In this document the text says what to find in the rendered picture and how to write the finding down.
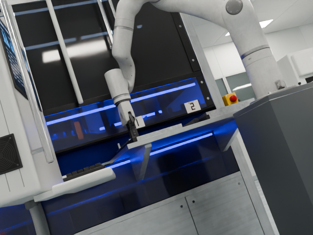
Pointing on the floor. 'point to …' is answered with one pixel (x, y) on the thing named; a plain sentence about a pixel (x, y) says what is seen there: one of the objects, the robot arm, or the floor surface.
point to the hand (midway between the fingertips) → (133, 134)
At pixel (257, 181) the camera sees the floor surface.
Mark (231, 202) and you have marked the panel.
